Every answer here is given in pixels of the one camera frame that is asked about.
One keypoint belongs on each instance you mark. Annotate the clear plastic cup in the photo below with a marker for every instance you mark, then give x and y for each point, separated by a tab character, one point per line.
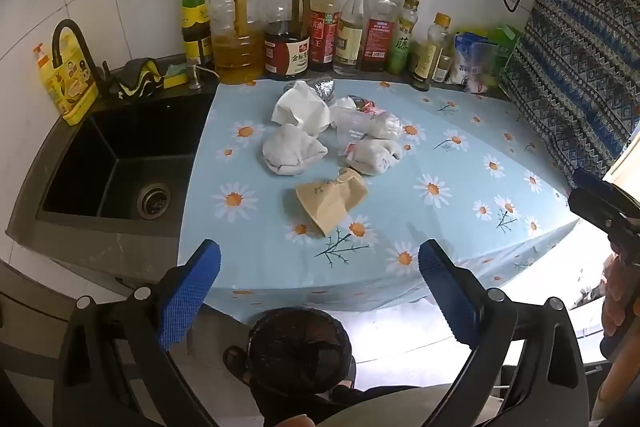
352	127

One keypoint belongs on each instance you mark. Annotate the black sink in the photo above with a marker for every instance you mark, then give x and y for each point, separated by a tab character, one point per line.
115	142

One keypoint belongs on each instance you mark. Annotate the crumpled foil wad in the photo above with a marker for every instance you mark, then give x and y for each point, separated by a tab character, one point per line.
324	88

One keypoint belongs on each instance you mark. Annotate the small oil bottle gold cap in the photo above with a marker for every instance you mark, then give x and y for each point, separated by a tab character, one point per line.
427	62

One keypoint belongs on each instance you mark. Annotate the yellow sponge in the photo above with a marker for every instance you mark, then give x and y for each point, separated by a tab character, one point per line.
176	77

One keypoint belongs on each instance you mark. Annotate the red and white wrapper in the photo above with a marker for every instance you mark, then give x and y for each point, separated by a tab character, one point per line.
366	105

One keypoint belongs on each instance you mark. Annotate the white cloth wad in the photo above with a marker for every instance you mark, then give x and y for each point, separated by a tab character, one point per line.
292	152

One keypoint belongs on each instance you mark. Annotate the clear bottle yellow cap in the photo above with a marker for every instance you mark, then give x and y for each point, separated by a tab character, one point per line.
350	37

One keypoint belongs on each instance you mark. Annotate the person's right hand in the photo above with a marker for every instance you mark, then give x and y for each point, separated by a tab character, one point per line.
614	297

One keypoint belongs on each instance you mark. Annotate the green label sauce bottle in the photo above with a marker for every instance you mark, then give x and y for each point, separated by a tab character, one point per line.
196	17

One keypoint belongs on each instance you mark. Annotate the yellow dish soap bottle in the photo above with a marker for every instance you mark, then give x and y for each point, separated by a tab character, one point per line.
67	87

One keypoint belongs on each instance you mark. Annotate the blue daisy tablecloth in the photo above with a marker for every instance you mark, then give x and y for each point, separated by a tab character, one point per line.
425	147

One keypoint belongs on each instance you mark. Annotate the blue patterned cloth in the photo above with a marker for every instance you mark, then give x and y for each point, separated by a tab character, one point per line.
575	57

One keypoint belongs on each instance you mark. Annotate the black faucet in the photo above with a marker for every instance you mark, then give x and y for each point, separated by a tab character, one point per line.
80	38

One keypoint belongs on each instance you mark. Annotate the white tissue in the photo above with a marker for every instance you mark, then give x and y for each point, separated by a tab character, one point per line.
300	107

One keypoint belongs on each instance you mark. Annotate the red label orange cap bottle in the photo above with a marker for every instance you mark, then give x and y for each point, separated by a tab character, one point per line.
377	39

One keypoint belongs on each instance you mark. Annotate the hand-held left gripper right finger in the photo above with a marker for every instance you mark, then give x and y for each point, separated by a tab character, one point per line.
447	292

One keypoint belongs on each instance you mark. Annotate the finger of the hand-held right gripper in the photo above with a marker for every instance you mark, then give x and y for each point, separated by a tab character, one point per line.
600	212
600	187

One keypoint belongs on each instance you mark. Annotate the black bin with bag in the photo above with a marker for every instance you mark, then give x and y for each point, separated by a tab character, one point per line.
300	357

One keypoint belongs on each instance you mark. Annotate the metal sink soap dispenser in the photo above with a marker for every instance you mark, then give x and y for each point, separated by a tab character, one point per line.
194	74

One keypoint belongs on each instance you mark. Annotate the green label clear bottle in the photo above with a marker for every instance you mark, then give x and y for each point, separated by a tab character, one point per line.
401	49

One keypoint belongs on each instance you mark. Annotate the metal sink drain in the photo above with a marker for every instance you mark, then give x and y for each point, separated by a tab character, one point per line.
153	201

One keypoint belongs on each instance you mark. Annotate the large cooking oil jug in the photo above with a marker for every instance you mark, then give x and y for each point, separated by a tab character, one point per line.
236	52

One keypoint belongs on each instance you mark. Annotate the white and blue bag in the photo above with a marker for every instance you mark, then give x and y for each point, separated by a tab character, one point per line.
470	62

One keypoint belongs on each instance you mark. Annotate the dark soy sauce jug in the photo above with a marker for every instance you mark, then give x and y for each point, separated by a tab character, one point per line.
286	52

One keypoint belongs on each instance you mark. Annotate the green packet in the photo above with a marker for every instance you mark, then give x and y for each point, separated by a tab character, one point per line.
506	42

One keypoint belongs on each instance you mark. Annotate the dark slipper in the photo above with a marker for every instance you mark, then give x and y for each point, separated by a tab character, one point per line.
236	364

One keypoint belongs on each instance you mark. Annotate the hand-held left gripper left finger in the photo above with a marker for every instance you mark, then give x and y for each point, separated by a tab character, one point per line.
192	292

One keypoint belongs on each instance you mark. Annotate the red label dark cap bottle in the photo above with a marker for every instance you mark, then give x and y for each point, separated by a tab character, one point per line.
323	37

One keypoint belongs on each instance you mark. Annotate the grey and yellow dishcloth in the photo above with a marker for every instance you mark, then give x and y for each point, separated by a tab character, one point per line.
135	77

